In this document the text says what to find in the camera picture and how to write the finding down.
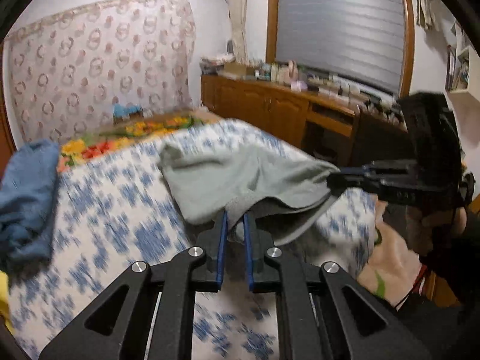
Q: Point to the tied beige side curtain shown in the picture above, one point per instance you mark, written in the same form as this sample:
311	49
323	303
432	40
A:
238	18

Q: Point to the stack of papers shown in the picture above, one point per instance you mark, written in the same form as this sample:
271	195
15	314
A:
212	65

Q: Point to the pink bottle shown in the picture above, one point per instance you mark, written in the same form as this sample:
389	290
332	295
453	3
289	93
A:
292	72

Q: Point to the patterned lace curtain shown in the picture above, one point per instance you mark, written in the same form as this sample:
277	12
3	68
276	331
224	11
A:
69	71

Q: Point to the box with blue item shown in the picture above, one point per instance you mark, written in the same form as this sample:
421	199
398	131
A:
123	113

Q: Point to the white wall shelf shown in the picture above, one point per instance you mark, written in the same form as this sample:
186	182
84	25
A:
462	80

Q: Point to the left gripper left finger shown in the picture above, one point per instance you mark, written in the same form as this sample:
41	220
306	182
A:
147	312

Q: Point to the grey-green shorts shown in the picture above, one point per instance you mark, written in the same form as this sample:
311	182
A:
287	196

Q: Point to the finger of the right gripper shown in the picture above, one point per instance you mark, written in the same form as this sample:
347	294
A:
339	182
355	171

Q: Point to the colourful flower blanket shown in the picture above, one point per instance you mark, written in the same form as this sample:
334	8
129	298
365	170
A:
83	149

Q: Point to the blue floral white quilt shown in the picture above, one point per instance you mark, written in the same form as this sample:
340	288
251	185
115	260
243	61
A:
116	210

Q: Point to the yellow plush toy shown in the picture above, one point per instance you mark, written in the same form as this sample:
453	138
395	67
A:
4	306

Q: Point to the right hand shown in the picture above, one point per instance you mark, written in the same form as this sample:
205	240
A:
422	228

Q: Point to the grey window blind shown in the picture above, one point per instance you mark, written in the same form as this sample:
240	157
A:
359	39

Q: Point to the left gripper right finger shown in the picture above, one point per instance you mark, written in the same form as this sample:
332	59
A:
322	312

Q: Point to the long wooden cabinet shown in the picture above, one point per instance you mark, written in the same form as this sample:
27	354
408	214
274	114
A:
346	135

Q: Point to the folded blue jeans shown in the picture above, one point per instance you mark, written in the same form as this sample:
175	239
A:
29	192

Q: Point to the hanging beige cloth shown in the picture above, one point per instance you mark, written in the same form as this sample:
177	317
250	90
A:
425	16

